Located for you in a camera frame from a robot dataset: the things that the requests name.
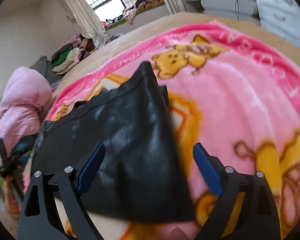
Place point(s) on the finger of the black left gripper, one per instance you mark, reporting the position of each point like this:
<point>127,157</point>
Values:
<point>3,153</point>

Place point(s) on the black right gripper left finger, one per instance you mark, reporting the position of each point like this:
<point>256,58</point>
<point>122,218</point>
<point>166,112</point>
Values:
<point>39,218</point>

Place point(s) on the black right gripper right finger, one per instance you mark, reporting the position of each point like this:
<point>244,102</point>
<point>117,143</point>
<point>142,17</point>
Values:
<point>245,208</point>

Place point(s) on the black leather garment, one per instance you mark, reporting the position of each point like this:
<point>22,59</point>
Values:
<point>140,177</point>

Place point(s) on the pile of folded clothes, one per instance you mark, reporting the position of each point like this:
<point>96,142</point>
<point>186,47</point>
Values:
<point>76,49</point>

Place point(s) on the clothes on window sill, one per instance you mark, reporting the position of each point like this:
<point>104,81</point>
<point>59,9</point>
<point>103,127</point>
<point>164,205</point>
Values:
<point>130,13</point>

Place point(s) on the person's left hand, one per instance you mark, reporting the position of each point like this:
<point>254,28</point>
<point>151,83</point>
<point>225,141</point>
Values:
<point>11,204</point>

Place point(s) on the grey pillow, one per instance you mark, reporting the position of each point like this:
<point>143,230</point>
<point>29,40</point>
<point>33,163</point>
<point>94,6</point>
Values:
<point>44,67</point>

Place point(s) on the pink cartoon fleece blanket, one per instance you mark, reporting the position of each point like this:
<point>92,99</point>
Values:
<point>233,94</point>

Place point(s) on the cream left curtain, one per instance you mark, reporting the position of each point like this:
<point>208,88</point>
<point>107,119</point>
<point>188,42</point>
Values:
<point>88,21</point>

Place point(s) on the beige bed with cover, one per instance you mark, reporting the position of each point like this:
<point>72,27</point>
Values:
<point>132,38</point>

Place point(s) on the white drawer cabinet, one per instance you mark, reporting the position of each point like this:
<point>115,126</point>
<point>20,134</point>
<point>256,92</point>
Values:
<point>281,17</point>

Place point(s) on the grey dressing table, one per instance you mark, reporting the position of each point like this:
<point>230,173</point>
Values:
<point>225,5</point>

